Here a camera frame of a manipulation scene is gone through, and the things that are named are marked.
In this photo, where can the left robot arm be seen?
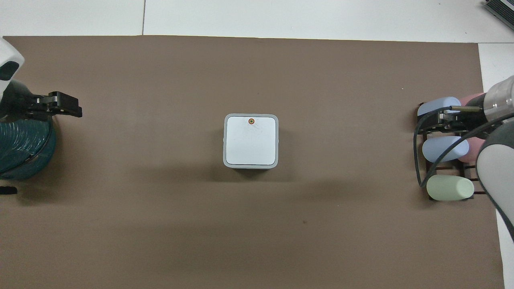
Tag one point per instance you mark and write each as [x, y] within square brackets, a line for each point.
[8, 54]

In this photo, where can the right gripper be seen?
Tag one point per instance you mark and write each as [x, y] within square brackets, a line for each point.
[474, 117]

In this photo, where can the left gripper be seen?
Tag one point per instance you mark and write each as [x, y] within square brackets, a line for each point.
[18, 105]

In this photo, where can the white square trash can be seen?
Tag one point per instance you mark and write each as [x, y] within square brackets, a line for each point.
[251, 141]

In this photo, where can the dark brown rack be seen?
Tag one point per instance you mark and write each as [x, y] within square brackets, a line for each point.
[469, 168]

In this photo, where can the light blue foam cylinder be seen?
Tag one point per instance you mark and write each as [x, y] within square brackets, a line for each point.
[435, 105]
[445, 148]

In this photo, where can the pink foam cylinder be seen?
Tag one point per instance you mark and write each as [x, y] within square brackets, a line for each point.
[474, 98]
[474, 146]

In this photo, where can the black stand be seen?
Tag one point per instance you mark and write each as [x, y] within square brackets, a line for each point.
[7, 190]

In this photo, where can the light green foam cylinder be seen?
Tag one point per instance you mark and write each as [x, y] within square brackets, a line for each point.
[449, 188]

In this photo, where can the teal ribbed round basket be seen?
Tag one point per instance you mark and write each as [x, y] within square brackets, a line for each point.
[22, 146]

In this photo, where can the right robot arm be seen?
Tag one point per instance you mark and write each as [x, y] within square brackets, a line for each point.
[496, 168]

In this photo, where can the grey ribbed device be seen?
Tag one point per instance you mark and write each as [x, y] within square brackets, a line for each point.
[501, 8]

